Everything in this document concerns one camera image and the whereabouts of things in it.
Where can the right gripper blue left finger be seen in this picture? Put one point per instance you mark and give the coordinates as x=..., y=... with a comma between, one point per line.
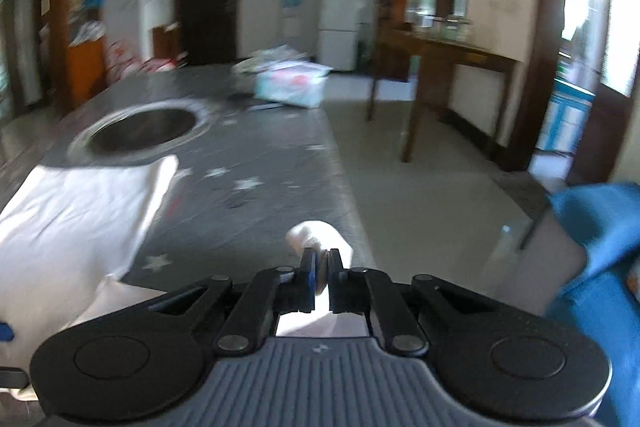
x=258, y=305

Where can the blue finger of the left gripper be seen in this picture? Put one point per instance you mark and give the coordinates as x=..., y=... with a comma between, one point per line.
x=6, y=333

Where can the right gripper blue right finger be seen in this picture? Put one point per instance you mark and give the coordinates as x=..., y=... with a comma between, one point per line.
x=382, y=303

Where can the cream white garment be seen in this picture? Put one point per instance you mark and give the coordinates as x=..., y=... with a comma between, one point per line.
x=69, y=236

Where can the black remote on table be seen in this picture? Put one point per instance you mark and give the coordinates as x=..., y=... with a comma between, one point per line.
x=259, y=107

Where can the tissue pack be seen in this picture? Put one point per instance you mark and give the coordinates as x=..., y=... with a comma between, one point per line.
x=296, y=83

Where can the round black induction cooktop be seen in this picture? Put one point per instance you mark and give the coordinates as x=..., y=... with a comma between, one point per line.
x=141, y=132

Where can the crumpled patterned cloth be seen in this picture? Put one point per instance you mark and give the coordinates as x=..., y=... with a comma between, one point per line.
x=264, y=59

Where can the blue sofa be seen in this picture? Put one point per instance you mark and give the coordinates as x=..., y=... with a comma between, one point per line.
x=602, y=300

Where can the wooden console table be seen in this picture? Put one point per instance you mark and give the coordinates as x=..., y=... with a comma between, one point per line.
x=437, y=61

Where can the water dispenser with blue bottle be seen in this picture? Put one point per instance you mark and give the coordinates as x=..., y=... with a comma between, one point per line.
x=290, y=23

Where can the polka dot play tent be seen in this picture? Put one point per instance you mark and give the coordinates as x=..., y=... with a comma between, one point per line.
x=121, y=62

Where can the white refrigerator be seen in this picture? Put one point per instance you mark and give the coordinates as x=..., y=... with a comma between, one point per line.
x=338, y=29

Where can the dark wooden door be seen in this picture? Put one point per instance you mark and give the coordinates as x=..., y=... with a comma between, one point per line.
x=207, y=30

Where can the wooden shelf cabinet left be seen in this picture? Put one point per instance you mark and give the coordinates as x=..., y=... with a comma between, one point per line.
x=76, y=51

